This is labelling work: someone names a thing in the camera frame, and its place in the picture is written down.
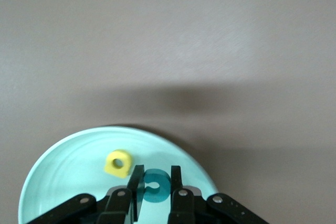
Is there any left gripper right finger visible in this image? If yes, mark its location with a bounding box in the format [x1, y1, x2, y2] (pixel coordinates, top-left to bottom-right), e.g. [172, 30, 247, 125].
[167, 165, 270, 224]

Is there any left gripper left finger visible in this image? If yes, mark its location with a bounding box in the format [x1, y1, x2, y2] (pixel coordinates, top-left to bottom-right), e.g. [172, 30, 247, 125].
[26, 165, 145, 224]

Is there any teal foam letter c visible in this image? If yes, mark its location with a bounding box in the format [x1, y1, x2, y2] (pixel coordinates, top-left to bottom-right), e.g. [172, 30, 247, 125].
[142, 169, 172, 204]

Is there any yellow foam letter D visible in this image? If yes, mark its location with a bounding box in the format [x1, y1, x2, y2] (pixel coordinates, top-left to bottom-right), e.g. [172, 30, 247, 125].
[103, 149, 132, 179]

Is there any green plate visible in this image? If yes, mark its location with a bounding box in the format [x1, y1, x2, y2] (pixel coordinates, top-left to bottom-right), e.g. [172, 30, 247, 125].
[17, 125, 219, 224]

